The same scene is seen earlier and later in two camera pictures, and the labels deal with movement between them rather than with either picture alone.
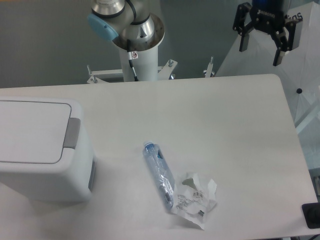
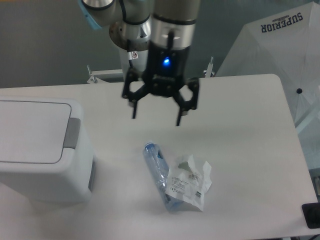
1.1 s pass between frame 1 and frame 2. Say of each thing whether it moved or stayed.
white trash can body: stayed
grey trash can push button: stayed
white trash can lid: stayed
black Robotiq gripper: moved
